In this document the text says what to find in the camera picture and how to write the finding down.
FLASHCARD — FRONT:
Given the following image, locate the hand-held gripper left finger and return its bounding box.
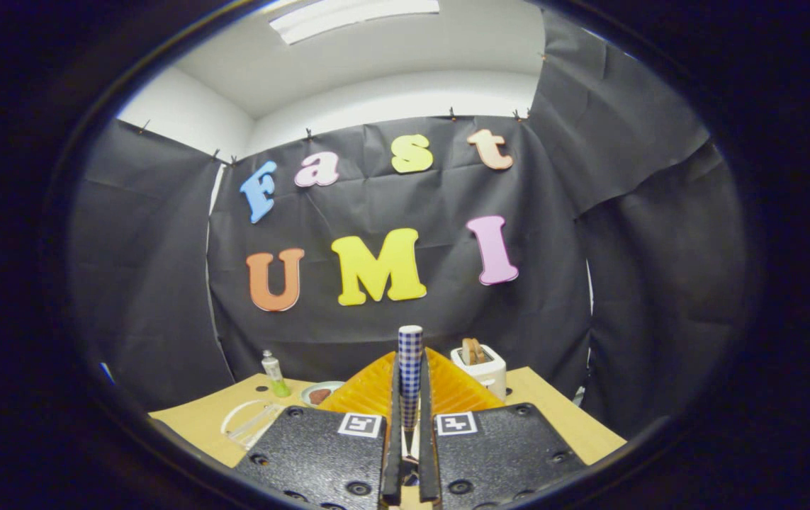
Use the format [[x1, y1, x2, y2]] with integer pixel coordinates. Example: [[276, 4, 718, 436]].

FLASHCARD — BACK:
[[235, 351, 403, 510]]

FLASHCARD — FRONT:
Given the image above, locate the white wire dish rack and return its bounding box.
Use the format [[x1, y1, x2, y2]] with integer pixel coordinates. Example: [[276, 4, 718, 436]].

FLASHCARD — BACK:
[[220, 399, 285, 448]]

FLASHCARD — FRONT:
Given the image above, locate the cream toaster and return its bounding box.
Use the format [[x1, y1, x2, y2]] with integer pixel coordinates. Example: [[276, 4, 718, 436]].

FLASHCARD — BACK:
[[451, 344, 507, 402]]

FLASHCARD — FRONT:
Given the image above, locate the clear bottle with green liquid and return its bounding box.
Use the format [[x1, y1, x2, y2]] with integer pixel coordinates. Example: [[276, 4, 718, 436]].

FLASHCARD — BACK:
[[261, 350, 292, 398]]

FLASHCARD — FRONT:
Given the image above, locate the pale green plate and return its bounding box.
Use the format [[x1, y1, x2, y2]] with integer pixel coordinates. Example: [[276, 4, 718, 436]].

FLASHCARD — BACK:
[[300, 381, 345, 407]]

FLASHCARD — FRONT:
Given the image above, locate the black backdrop cloth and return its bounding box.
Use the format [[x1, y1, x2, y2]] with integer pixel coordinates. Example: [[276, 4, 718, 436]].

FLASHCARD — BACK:
[[68, 11, 749, 440]]

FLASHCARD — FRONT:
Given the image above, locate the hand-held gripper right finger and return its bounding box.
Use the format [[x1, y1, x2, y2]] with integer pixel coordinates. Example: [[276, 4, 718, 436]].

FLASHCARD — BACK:
[[415, 347, 586, 510]]

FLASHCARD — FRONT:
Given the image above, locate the checkered handle metal spoon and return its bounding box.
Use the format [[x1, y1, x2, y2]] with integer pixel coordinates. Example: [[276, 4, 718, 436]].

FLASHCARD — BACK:
[[398, 325, 424, 465]]

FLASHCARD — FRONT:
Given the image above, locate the white ceiling light panel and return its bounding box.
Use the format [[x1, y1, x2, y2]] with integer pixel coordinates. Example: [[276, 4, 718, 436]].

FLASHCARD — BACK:
[[268, 0, 441, 45]]

